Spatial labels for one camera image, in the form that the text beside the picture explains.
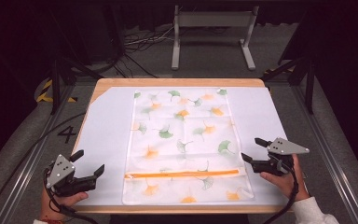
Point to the white table mat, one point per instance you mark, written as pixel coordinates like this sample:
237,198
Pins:
105,140

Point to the aluminium floor rail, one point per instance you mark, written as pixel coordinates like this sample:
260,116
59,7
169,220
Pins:
329,155
34,155

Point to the person's right hand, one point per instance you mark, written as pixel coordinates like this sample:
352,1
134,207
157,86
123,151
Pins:
285,184

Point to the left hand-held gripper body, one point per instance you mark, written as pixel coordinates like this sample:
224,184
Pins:
62,174

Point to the white metal stand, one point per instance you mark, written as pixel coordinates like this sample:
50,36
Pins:
213,20

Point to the yellow black hazard tape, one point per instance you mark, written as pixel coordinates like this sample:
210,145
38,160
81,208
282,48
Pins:
45,91
276,71

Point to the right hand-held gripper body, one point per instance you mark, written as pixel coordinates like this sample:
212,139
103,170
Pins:
281,149

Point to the leaf print mesh laundry bag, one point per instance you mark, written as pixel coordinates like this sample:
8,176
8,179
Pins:
183,140

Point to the person's left hand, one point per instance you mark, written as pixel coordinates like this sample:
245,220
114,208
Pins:
62,201

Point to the black tripod stand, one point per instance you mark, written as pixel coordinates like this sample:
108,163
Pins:
56,81
307,81

